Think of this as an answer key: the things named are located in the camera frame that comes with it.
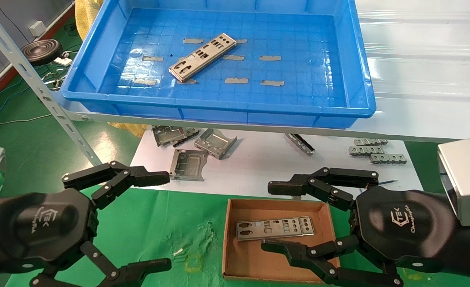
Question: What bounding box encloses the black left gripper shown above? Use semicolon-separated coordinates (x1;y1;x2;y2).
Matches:
0;187;172;287

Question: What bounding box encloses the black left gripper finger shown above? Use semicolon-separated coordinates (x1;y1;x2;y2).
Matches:
61;161;171;210

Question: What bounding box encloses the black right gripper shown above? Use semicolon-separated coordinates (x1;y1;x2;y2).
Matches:
261;167;470;287

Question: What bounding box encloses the silver metal I/O shield plate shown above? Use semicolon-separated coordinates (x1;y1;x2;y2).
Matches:
235;216;315;241
168;33;237;83

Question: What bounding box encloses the brown cardboard box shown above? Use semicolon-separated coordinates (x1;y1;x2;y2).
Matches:
222;199;342;284

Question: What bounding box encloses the blue plastic tray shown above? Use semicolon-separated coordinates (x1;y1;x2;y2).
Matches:
61;0;377;129

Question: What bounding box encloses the green table cloth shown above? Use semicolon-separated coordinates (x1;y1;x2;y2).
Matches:
6;183;470;287

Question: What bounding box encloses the white board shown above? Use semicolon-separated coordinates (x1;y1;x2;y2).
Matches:
122;127;424;200

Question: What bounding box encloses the grey metal connector strip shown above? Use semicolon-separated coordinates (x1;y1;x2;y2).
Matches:
348;146;383;156
370;153;408;165
353;138;389;146

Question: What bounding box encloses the black round stool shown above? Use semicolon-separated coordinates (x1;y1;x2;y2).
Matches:
21;39;64;67

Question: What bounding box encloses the grey flat metal frame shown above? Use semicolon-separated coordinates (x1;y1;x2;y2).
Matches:
169;149;209;182

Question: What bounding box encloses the grey folded metal bracket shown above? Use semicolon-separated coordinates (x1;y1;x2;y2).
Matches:
171;127;200;146
152;125;188;147

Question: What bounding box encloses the grey metal rail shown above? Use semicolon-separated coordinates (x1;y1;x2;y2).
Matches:
284;133;316;156

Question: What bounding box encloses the grey U-shaped metal bracket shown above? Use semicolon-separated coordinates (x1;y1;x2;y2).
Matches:
194;128;238;160

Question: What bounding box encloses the tangled grey cable bundle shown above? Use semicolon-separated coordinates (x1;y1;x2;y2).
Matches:
39;64;76;90

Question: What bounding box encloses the white floor cable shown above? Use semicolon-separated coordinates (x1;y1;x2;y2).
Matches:
0;113;53;127

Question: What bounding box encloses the grey perforated rack post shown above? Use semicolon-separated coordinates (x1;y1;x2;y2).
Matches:
0;6;104;167

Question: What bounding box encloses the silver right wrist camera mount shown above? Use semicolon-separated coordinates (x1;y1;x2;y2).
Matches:
437;137;470;228

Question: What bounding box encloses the white wall socket box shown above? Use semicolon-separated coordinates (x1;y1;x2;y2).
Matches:
29;21;47;37

